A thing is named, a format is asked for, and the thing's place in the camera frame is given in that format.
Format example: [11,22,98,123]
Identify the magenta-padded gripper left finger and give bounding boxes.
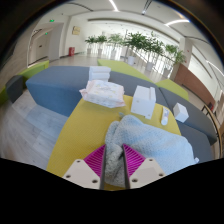
[62,144,108,191]

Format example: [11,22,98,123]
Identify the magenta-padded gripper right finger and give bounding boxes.
[121,143,167,190]

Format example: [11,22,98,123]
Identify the light blue towel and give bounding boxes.
[104,114,200,188]

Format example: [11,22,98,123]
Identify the yellow upholstered ottoman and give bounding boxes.
[45,94,183,192]

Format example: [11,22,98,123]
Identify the grey upholstered ottoman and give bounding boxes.
[176,120,214,164]
[159,87,218,146]

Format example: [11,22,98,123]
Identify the small white tube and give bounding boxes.
[160,106,170,126]

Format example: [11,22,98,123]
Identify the white cube box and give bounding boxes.
[172,102,190,124]

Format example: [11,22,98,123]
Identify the tall white box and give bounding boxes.
[130,85,157,120]

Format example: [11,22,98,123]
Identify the white plastic wipes pack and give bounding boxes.
[79,79,127,109]

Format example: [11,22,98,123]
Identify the green upholstered ottoman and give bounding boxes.
[97,58,156,84]
[155,78,190,102]

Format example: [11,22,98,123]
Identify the blue upholstered ottoman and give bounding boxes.
[25,65,169,118]

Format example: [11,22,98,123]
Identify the brown wooden reception counter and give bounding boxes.
[173,63,217,109]

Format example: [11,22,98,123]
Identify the stack of white tissue packs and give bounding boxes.
[88,65,112,83]

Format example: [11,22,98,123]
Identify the dark grey cube ottoman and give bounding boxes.
[5,74,25,104]

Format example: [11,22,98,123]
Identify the long green upholstered bench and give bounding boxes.
[0,59,50,105]

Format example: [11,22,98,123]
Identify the row of potted plants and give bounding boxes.
[84,30,188,79]

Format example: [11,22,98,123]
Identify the ceiling strip lights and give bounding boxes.
[108,0,190,27]

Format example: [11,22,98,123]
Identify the wooden table with black frame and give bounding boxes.
[199,101,224,158]

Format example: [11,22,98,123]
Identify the yellowish wall picture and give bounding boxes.
[71,25,82,36]

